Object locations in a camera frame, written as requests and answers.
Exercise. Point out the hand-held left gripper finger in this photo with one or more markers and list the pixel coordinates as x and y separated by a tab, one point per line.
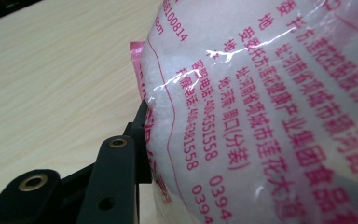
140	137

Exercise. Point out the clear pink-printed plastic bag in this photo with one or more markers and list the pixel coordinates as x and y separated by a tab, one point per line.
261	109

